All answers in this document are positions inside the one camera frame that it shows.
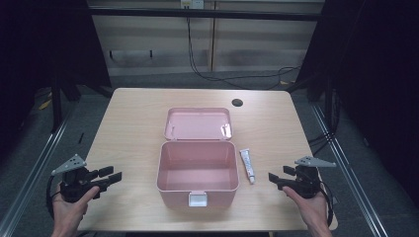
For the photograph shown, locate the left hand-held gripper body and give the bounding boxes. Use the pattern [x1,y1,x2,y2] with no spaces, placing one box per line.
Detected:
[50,153,108,203]

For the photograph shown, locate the white ointment tube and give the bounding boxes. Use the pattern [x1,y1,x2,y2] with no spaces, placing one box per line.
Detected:
[239,148,256,186]

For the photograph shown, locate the black floor cables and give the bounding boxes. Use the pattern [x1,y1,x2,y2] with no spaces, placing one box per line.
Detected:
[307,129,335,157]

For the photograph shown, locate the black metal stand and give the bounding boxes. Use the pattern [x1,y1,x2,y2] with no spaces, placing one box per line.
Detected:
[49,77,64,134]
[323,77,334,134]

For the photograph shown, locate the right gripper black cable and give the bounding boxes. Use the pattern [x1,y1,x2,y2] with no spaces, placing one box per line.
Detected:
[316,180,335,228]

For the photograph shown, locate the person's left hand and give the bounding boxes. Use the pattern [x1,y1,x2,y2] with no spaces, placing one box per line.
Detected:
[51,186,101,232]

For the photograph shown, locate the black wall cable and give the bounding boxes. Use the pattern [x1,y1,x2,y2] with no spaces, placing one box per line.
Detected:
[186,17,301,91]

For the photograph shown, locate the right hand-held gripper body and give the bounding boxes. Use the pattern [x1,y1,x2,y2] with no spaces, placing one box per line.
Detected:
[290,155,338,199]

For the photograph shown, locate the person's right hand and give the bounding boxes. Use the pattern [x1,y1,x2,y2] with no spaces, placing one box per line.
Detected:
[282,186,330,232]

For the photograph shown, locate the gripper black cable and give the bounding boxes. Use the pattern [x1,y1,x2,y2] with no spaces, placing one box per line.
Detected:
[45,175,62,220]
[316,180,335,228]

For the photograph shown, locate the black horizontal frame bar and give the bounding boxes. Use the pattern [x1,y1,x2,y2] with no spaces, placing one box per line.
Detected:
[88,7,325,23]

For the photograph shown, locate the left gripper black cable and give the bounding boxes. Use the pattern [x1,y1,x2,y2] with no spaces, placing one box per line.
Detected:
[45,175,62,220]

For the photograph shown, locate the white wall socket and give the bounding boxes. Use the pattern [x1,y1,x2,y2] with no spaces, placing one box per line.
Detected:
[180,0,206,10]

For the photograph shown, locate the yellow floor tape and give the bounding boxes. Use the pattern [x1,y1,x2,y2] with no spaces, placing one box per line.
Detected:
[38,98,53,112]

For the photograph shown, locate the metal floor rail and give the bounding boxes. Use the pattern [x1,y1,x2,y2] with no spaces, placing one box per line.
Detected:
[0,102,80,237]
[309,104,390,237]

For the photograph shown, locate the black curtain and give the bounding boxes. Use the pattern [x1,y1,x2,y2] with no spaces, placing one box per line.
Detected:
[294,0,419,208]
[0,0,113,159]

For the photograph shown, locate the pink storage box with lid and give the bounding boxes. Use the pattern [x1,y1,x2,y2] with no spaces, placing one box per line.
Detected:
[155,107,240,209]

